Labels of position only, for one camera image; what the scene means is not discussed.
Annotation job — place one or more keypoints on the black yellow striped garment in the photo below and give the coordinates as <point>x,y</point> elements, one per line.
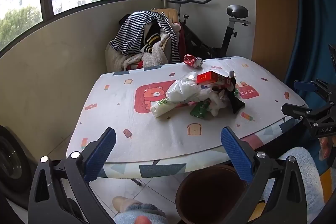
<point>149,41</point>

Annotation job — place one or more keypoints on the red cardboard box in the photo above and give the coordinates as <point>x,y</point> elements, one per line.
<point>210,77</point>

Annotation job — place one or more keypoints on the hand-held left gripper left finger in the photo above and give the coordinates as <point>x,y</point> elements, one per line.
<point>101,153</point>

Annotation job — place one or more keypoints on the person's right leg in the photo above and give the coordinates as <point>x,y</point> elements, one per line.
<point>296,174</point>

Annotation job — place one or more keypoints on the beige slipper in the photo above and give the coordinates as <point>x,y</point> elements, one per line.
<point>124,204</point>

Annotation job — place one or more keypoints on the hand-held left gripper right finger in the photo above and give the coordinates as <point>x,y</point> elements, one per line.
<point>236,155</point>

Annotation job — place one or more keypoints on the person's left leg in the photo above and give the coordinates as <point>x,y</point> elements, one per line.
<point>147,214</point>

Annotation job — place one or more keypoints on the black exercise bike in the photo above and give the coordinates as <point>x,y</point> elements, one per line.
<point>228,37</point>

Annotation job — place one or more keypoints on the dark round wheel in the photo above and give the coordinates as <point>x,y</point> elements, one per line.
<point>13,161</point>

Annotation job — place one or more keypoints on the white green-striped packet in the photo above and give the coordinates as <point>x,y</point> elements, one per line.
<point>162,108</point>

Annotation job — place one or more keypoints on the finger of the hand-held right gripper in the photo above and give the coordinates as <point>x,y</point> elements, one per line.
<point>304,85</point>
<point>296,109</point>

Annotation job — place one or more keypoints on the cream fleece blanket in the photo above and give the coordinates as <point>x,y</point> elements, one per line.
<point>155,57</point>

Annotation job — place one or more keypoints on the white tissue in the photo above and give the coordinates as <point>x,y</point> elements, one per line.
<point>216,106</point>

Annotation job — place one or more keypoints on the blue curtain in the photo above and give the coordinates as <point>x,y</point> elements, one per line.
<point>315,16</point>

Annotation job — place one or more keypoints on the dark red garment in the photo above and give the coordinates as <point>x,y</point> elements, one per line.
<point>182,43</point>

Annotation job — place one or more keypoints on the printed bear table mat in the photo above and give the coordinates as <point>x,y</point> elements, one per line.
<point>162,134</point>

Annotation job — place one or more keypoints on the brown waste bin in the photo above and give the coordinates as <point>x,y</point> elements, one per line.
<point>210,192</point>

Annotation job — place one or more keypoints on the person's right hand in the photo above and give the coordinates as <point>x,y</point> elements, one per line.
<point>327,149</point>

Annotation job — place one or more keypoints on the green foil packet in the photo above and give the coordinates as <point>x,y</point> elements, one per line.
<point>199,109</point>

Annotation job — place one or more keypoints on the wooden panel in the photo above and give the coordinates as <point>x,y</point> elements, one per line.
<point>273,16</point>

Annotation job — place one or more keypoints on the geometric patterned tablecloth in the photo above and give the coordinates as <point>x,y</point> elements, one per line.
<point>147,170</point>

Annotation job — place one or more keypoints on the beige armchair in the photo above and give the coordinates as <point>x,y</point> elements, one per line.
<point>172,14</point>

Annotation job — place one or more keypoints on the navy white striped shirt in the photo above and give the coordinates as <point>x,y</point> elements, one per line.
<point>131,29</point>

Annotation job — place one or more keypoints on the white plastic bag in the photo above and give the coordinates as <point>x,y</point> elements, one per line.
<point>183,90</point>

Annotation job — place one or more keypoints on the person's leg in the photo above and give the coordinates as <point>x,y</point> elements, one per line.
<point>296,174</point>
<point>147,214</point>

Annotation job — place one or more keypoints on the crushed red drink can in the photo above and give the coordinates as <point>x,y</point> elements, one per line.
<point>193,61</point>

